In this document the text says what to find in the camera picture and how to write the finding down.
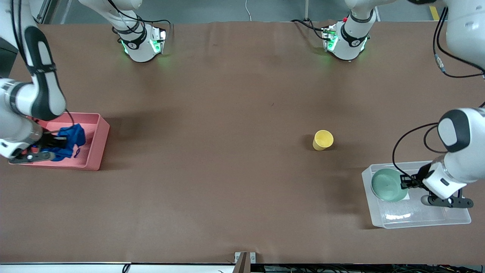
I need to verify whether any blue cloth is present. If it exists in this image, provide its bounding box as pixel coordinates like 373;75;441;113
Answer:
48;123;87;162

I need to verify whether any green bowl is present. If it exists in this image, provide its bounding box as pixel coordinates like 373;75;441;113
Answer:
370;168;408;202

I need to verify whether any yellow cup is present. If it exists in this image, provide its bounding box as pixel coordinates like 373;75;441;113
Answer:
312;130;335;152

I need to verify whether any clear plastic box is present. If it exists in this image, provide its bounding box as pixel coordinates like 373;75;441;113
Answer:
361;161;472;229

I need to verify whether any pink plastic bin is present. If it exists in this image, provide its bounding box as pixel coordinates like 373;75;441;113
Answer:
8;112;111;171

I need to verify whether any brown table mat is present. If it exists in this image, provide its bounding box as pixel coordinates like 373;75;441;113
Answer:
0;20;485;265

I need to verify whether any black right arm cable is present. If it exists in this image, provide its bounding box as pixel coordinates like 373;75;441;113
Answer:
9;0;75;131

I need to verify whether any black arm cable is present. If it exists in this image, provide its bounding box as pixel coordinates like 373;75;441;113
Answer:
9;0;75;131
392;6;485;179

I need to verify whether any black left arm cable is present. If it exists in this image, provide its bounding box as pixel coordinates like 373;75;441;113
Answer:
392;6;485;179

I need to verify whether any aluminium frame profile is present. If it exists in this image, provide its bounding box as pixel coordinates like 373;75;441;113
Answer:
36;0;54;24

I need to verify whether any white table edge rail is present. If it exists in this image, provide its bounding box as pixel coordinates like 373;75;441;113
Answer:
0;262;236;273

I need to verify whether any black right base cable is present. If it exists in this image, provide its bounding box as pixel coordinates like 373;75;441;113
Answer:
135;14;174;38

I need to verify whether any black base cable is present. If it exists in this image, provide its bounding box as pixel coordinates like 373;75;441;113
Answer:
290;18;329;41
135;14;174;38

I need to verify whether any metal table bracket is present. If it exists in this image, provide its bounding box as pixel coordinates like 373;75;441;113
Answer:
234;252;257;273

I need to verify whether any black left base cable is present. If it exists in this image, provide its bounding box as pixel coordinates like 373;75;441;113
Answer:
290;18;329;41

